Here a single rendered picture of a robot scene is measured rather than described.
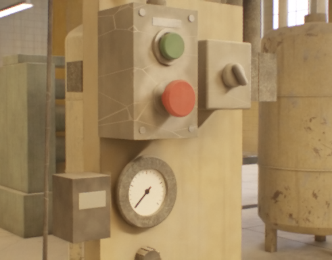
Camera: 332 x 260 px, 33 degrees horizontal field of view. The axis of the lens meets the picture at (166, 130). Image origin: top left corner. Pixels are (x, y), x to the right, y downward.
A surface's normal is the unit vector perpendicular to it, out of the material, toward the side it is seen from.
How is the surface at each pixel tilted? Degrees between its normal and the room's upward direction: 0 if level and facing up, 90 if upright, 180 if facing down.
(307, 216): 90
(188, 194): 90
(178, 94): 90
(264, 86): 90
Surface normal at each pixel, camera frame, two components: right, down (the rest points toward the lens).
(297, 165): -0.51, 0.04
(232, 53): 0.60, 0.04
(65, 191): -0.80, 0.03
